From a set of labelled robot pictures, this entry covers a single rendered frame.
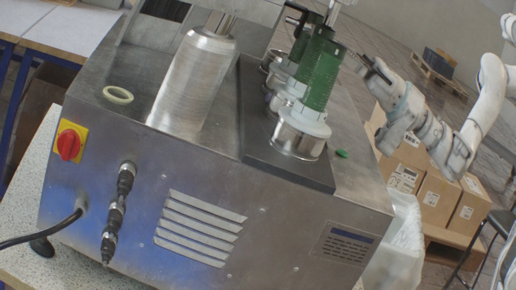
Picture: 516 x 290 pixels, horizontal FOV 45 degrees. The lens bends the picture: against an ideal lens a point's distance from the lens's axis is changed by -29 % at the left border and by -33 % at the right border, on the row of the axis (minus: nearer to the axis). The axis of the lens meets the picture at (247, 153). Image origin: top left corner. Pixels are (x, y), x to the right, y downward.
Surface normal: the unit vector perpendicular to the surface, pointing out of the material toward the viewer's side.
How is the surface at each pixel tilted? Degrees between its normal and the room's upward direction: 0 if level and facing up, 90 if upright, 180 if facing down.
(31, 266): 0
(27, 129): 65
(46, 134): 0
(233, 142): 0
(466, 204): 90
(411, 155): 90
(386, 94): 94
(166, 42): 90
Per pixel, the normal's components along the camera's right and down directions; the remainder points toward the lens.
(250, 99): 0.38, -0.87
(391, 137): -0.07, 0.48
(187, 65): -0.37, 0.18
